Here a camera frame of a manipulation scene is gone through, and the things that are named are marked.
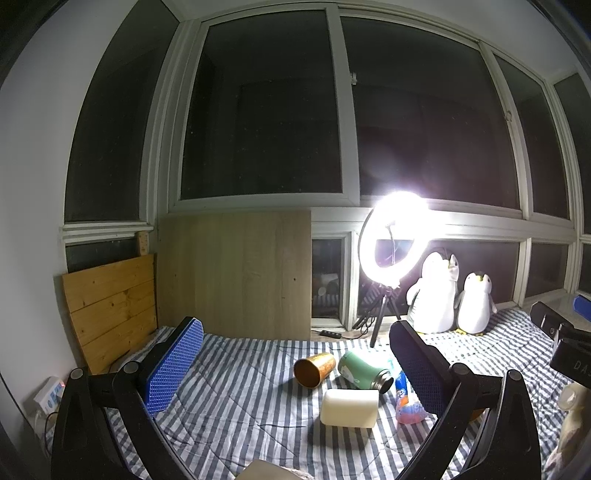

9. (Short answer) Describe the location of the blue striped quilt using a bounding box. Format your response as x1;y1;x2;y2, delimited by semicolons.
101;310;569;479

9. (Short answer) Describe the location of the light wood board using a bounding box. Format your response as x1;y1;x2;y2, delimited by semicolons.
156;210;311;340

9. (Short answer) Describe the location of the large white penguin plush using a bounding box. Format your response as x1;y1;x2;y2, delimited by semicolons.
406;251;460;334

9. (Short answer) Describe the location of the white cream plastic cup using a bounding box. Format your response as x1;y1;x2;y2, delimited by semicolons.
320;389;380;429

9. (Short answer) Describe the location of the orange soda bottle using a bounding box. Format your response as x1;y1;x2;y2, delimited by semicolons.
391;361;427;425

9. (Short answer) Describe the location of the green insulated bottle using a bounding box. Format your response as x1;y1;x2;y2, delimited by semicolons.
338;350;394;394

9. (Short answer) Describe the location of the white power strip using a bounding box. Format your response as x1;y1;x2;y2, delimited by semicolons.
34;376;65;416

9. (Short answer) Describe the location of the ring light on tripod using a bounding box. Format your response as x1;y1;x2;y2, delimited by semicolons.
358;190;431;347

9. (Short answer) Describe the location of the orange pine headboard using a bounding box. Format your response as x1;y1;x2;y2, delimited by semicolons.
61;255;157;374

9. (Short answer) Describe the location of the black power strip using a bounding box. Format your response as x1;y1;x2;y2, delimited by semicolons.
311;330;342;340

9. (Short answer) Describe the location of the small white penguin plush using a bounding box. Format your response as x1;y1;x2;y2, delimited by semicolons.
457;272;497;335

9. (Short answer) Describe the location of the orange brown cup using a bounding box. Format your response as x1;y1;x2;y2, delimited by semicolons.
294;352;335;389

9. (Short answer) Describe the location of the cream stuffed toy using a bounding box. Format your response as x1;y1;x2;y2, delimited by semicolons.
545;382;590;479

